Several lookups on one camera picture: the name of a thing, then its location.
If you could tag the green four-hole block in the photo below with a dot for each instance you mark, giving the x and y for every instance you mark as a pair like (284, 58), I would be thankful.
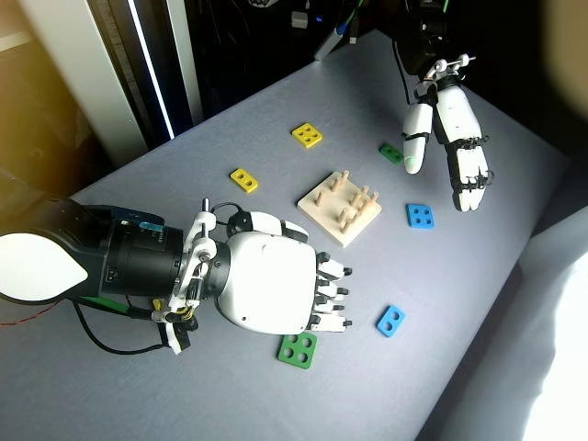
(297, 349)

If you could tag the wooden peg board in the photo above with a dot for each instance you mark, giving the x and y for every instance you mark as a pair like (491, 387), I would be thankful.
(321, 209)

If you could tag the yellow two-hole block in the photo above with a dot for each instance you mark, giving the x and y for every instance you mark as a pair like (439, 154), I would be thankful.
(244, 180)

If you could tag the blue two-hole block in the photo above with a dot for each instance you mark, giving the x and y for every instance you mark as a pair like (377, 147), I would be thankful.
(391, 321)

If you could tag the yellow four-hole block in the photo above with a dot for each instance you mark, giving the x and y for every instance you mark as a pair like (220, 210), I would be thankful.
(307, 136)

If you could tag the blue four-hole block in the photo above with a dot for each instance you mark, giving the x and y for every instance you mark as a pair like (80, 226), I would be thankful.
(421, 216)

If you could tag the green two-hole block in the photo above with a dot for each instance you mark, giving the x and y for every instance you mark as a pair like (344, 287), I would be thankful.
(391, 154)

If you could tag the grey table cloth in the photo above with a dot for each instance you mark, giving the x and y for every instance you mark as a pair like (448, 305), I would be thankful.
(229, 404)

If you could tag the white light strip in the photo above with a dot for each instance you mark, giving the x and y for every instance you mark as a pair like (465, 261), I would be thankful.
(151, 73)

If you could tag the grey flat bar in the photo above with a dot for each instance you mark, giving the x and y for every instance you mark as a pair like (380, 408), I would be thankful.
(328, 46)

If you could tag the white power adapter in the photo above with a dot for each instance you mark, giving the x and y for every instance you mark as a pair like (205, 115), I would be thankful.
(299, 20)

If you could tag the white upright panel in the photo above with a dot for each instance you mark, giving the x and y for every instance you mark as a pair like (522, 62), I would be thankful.
(78, 69)

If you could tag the white upright post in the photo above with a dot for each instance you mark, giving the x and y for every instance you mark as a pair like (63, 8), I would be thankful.
(184, 55)

